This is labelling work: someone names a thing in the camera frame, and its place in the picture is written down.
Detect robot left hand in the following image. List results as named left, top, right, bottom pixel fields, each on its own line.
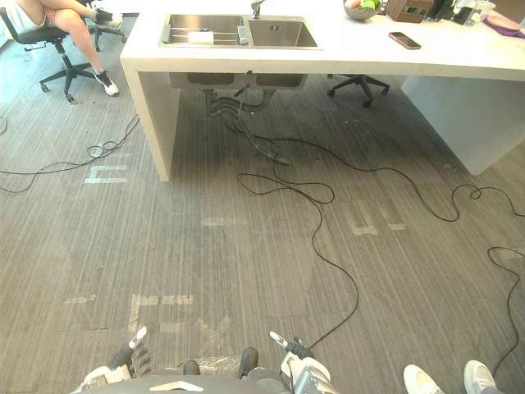
left=107, top=326, right=153, bottom=379

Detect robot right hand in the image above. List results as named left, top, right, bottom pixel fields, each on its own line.
left=268, top=331, right=317, bottom=362

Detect grey sink drain pipes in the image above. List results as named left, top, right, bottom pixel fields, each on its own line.
left=203, top=83, right=292, bottom=166

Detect stainless steel double sink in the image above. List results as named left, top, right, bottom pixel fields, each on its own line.
left=157, top=13, right=325, bottom=91

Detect grey steel sink drying rack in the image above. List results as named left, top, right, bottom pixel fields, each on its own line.
left=161, top=22, right=250, bottom=46

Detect clear plastic cup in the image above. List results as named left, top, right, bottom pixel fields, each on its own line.
left=471, top=0, right=497, bottom=20

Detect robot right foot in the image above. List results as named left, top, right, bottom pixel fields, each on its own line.
left=238, top=346, right=259, bottom=379

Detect grey robot torso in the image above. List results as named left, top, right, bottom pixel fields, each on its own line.
left=77, top=367, right=288, bottom=394

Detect person's white shoe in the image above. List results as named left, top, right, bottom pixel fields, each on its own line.
left=403, top=364, right=446, bottom=394
left=463, top=360, right=500, bottom=394

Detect black chair base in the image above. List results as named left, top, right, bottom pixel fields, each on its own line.
left=326, top=75, right=390, bottom=108

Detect black mesh office chair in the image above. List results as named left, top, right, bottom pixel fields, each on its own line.
left=88, top=22, right=127, bottom=53

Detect smartphone with red case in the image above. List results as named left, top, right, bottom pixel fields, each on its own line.
left=388, top=31, right=422, bottom=51

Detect person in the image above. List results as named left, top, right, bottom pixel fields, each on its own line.
left=11, top=0, right=124, bottom=98

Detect grey fruit bowl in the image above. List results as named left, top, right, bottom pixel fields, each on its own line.
left=342, top=0, right=389, bottom=21

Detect brown wooden box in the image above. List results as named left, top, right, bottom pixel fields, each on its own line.
left=385, top=0, right=435, bottom=24

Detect black holder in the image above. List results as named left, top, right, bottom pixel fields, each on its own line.
left=428, top=0, right=476, bottom=26

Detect black floor cable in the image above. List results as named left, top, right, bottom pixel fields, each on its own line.
left=486, top=245, right=525, bottom=381
left=236, top=147, right=360, bottom=350
left=0, top=113, right=140, bottom=194
left=253, top=135, right=525, bottom=223

